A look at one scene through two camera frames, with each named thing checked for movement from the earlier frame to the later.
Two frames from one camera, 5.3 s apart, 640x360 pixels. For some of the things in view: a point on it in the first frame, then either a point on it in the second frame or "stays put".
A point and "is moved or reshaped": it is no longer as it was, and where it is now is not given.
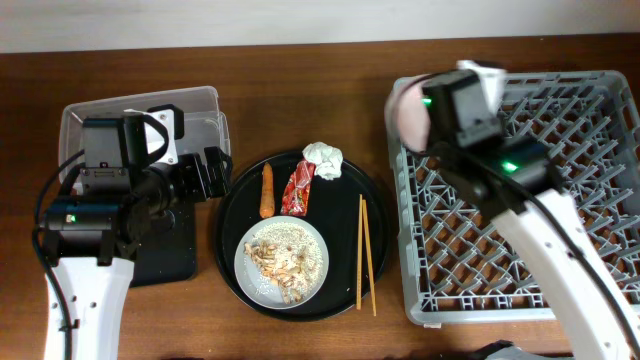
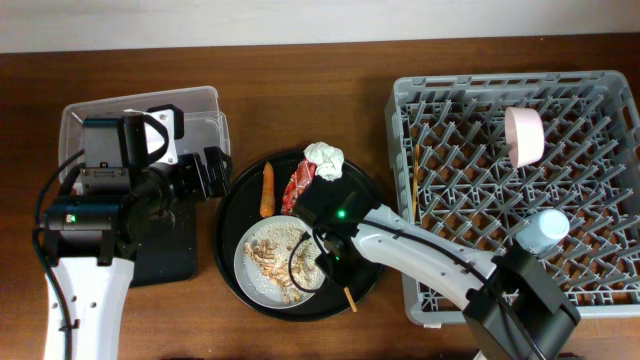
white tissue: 328,160 stays put
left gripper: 199,188 stays put
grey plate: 281,262 stays put
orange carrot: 267,205 stays put
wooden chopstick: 359,272 is moved or reshaped
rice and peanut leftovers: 289,258 stays put
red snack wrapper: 296,195 stays put
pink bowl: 407,115 → 524,132
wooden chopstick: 365,216 is moved or reshaped
